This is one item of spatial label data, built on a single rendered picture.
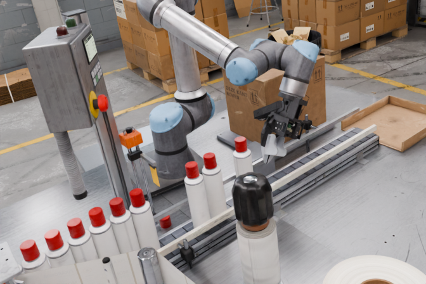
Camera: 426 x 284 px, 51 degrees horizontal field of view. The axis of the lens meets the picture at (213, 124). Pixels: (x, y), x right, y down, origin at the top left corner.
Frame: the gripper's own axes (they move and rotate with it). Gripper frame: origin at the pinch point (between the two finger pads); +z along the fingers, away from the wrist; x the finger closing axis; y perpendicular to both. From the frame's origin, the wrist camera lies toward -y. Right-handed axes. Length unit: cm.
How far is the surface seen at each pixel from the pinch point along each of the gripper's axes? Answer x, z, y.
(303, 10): 269, -101, -254
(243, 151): -10.6, -1.4, 1.1
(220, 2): 184, -80, -289
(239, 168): -9.7, 3.7, 0.8
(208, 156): -21.9, 1.2, 0.7
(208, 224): -18.0, 19.0, 4.1
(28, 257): -63, 27, 1
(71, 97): -61, -8, 0
